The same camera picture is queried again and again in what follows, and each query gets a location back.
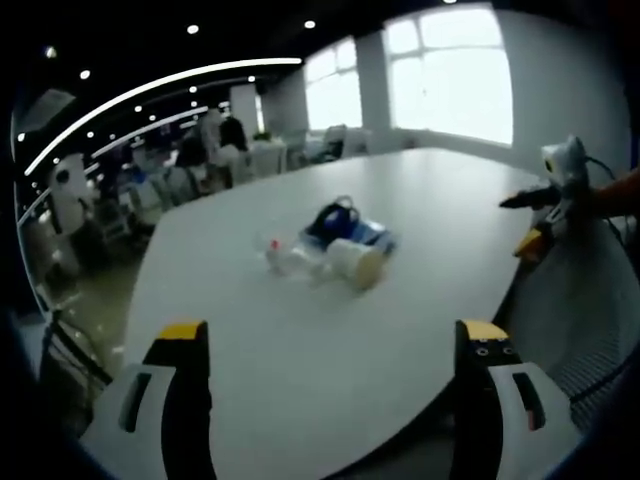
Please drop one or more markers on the bright window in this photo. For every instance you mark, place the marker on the bright window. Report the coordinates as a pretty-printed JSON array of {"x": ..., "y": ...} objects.
[
  {"x": 334, "y": 87},
  {"x": 452, "y": 75}
]

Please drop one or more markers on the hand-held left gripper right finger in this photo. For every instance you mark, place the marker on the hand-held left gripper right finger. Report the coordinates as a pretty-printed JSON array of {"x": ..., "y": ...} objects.
[{"x": 505, "y": 400}]

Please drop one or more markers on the long ceiling light strip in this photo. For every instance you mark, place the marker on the long ceiling light strip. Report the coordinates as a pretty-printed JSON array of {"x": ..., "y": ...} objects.
[{"x": 150, "y": 92}]

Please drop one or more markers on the white office chair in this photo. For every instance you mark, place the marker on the white office chair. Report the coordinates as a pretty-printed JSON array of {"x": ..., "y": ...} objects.
[{"x": 335, "y": 142}]

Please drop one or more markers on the blue and black headset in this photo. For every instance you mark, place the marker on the blue and black headset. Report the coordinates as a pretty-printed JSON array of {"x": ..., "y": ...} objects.
[{"x": 336, "y": 216}]

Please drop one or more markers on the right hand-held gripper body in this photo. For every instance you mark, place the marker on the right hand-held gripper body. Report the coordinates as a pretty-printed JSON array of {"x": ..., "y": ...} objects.
[{"x": 565, "y": 167}]

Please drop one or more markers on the blue and white packet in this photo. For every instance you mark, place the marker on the blue and white packet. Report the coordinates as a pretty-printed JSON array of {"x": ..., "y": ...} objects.
[{"x": 362, "y": 235}]

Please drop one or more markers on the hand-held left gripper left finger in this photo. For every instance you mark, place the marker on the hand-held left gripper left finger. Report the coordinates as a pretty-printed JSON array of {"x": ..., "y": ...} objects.
[{"x": 150, "y": 400}]

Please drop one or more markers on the white cylindrical container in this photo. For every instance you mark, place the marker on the white cylindrical container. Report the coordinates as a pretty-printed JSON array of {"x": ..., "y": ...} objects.
[{"x": 356, "y": 262}]

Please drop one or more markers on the white table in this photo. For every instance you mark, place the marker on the white table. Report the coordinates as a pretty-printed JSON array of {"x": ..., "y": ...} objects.
[{"x": 310, "y": 325}]

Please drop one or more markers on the clear plastic wrapper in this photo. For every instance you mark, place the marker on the clear plastic wrapper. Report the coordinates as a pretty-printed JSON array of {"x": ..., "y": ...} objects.
[{"x": 305, "y": 260}]

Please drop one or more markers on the small red-capped white bottle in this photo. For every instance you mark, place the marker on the small red-capped white bottle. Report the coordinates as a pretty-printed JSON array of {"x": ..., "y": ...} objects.
[{"x": 276, "y": 257}]

